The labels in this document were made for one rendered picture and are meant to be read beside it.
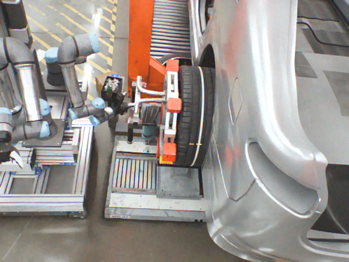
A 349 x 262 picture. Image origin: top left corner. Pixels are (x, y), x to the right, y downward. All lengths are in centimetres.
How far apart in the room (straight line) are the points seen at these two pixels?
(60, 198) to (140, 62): 115
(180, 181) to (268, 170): 142
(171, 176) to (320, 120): 116
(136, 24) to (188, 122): 83
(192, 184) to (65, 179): 97
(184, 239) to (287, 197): 148
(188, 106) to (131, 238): 119
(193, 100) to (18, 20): 100
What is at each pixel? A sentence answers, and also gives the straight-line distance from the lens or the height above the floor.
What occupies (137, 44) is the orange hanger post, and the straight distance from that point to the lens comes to 239.
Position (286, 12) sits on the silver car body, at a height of 178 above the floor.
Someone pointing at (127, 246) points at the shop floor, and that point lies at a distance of 254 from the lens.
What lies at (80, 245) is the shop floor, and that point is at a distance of 257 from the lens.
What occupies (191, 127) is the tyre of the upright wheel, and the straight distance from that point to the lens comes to 183.
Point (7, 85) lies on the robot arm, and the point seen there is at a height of 122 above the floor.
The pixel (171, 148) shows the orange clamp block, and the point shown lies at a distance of 191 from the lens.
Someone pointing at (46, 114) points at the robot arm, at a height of 100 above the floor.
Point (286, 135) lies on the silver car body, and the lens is 109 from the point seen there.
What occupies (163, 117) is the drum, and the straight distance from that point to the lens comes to 207.
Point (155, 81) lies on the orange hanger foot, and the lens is 261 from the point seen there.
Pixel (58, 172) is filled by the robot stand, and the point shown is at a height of 21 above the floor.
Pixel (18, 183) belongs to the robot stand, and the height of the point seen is 21.
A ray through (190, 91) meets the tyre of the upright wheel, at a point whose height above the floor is 116.
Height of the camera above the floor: 236
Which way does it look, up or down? 47 degrees down
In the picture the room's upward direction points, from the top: 11 degrees clockwise
